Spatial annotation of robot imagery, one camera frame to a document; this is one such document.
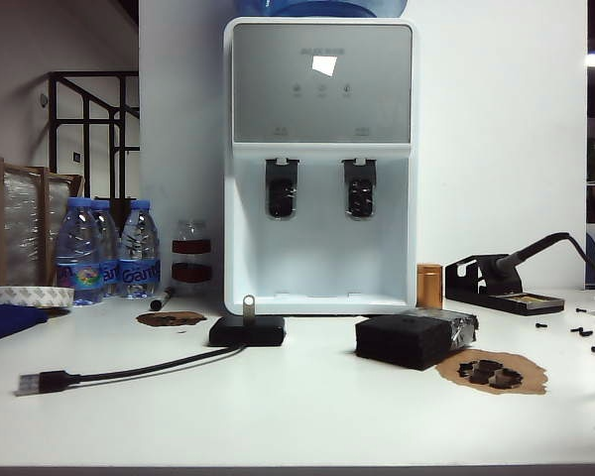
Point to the grey black soldering iron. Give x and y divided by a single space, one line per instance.
535 248

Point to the blue cloth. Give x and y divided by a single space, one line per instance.
5 321

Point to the small round wall sensor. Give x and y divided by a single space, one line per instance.
42 100

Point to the white AUX water dispenser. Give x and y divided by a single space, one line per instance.
322 248

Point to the right plastic water bottle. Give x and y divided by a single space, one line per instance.
139 248

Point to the black soldering iron stand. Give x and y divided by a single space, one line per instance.
540 308

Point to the wooden crate with bubble wrap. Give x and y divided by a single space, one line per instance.
20 223

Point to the black USB hub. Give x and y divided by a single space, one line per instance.
265 333

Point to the black metal stair railing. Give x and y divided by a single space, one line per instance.
53 124

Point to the black marker pen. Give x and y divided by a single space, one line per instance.
157 301

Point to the left plastic water bottle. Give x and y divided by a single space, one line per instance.
79 248

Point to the white double-sided tape roll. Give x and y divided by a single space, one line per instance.
25 296

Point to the silver USB flash drive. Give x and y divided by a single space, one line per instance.
248 310

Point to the glass jar with red bands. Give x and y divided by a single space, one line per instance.
191 245

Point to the copper coloured cylinder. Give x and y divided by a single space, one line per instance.
430 287

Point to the black sponge block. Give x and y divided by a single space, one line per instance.
396 342

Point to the clear plastic water bottle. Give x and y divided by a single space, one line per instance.
110 238

